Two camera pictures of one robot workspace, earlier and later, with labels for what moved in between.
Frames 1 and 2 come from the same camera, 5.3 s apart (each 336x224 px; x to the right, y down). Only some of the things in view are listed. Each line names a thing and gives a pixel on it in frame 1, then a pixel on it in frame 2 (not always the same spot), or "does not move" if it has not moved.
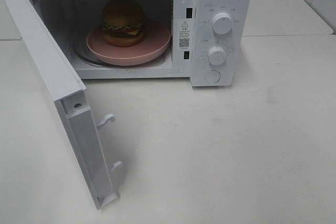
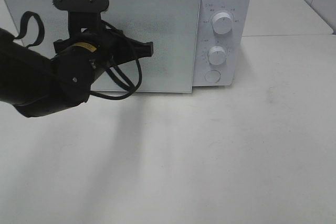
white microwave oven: (69, 93) → (166, 15)
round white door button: (212, 76) does not move
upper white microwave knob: (222, 23) does not move
